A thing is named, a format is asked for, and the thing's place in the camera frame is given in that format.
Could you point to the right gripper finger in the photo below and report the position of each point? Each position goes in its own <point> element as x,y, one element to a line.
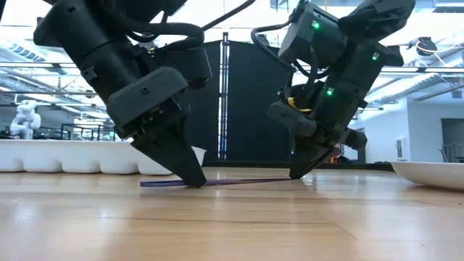
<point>331,152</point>
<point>306,159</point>

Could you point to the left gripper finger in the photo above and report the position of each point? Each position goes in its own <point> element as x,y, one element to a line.
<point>174,156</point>

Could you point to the iridescent rainbow knife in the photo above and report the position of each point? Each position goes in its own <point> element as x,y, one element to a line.
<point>235,182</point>

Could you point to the white plastic cutlery tray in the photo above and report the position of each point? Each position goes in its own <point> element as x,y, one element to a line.
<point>72,156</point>

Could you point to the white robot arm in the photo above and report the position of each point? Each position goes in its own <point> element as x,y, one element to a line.
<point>25,119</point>

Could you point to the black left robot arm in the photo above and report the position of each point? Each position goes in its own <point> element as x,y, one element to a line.
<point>94,40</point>

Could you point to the black folding divider panel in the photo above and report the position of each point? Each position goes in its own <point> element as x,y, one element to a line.
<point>253,108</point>

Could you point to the white round plate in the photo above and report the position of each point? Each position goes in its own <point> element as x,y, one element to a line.
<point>431,174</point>

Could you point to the black metal table frame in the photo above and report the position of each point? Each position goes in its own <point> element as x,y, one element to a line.
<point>362,166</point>

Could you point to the white wall box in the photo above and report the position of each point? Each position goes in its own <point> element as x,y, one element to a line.
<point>401,148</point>

